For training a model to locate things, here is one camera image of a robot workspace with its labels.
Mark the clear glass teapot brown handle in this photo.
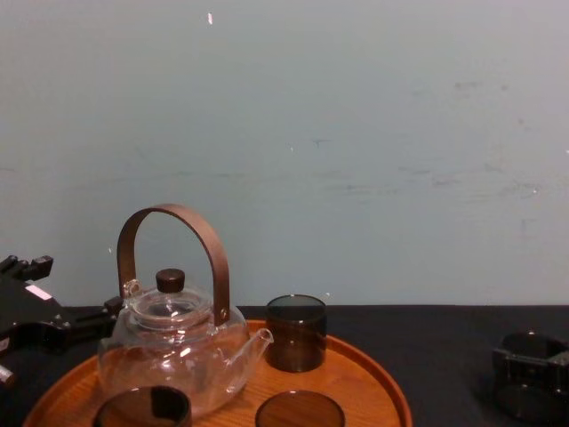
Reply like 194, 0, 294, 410
96, 203, 274, 420

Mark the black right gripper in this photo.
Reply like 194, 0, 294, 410
492, 342, 569, 394

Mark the glass teapot lid brown knob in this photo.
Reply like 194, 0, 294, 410
132, 268, 215, 329

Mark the dark smoked glass cup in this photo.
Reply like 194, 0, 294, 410
253, 390, 347, 427
493, 330, 569, 423
264, 294, 328, 374
92, 385, 194, 427

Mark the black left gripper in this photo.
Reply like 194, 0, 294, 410
0, 254, 125, 357

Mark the black table cloth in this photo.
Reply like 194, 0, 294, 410
0, 303, 569, 427

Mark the round orange wooden tray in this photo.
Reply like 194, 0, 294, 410
21, 318, 412, 427

